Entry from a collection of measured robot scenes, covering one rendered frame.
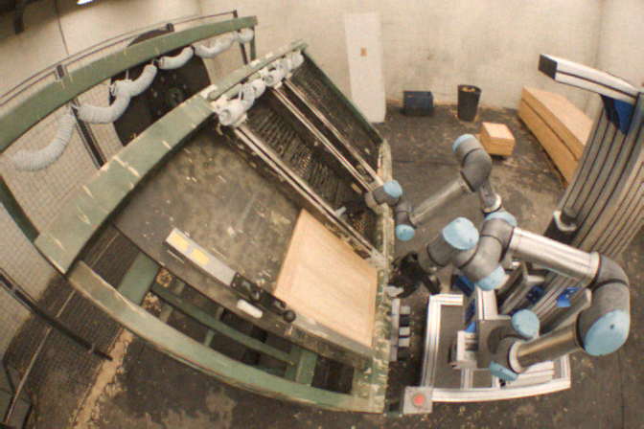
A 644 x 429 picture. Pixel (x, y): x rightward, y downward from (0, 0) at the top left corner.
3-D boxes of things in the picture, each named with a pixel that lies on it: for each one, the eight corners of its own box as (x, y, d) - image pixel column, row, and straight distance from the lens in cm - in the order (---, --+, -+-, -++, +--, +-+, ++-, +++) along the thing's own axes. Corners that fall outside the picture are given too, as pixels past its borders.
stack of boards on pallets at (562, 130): (607, 195, 507) (626, 155, 480) (563, 191, 438) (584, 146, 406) (552, 125, 676) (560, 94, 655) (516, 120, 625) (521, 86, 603)
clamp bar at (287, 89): (378, 197, 183) (407, 182, 175) (253, 68, 156) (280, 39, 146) (379, 189, 190) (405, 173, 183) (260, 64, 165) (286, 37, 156)
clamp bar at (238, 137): (374, 275, 142) (413, 261, 131) (188, 111, 105) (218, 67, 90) (375, 259, 147) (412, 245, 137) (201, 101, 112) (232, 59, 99)
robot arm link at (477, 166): (506, 179, 102) (405, 246, 111) (494, 162, 109) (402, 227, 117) (494, 160, 93) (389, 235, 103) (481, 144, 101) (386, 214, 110)
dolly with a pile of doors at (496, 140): (509, 162, 441) (516, 140, 423) (480, 159, 422) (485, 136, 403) (499, 143, 490) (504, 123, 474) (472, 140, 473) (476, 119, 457)
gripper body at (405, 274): (389, 263, 77) (412, 242, 68) (412, 274, 80) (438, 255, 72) (384, 285, 73) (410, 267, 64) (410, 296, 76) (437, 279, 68)
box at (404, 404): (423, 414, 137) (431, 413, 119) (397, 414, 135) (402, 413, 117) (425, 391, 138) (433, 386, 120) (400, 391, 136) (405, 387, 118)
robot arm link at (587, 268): (632, 253, 88) (489, 200, 75) (636, 285, 81) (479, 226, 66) (612, 280, 94) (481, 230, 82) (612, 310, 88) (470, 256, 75)
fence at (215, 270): (365, 359, 124) (373, 358, 122) (162, 244, 76) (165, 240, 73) (367, 349, 125) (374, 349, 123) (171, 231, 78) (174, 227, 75)
